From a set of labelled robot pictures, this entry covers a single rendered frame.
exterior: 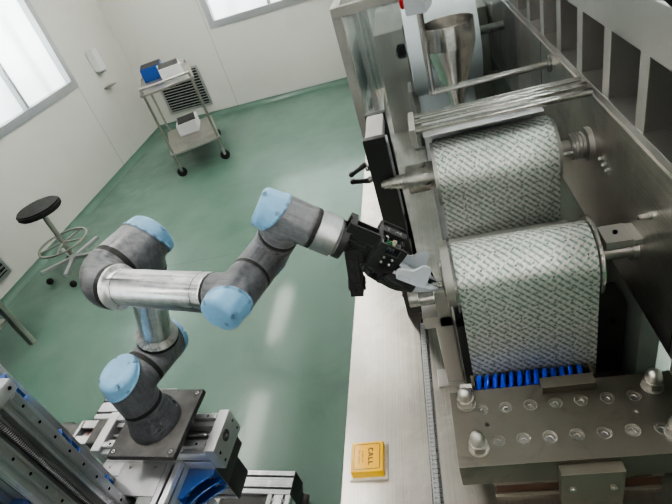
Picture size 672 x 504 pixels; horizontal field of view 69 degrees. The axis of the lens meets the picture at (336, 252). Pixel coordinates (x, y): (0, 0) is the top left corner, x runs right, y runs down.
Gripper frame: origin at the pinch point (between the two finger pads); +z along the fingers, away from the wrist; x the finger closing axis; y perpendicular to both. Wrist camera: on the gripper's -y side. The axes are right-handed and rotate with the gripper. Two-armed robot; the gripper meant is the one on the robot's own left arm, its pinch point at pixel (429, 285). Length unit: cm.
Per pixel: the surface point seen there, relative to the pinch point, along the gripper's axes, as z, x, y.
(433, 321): 7.5, 3.1, -10.3
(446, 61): -3, 68, 23
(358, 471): 4.8, -17.1, -38.9
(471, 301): 6.5, -4.2, 3.3
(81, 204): -195, 337, -313
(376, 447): 7.7, -12.0, -36.4
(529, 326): 19.3, -4.2, 3.1
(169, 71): -157, 400, -167
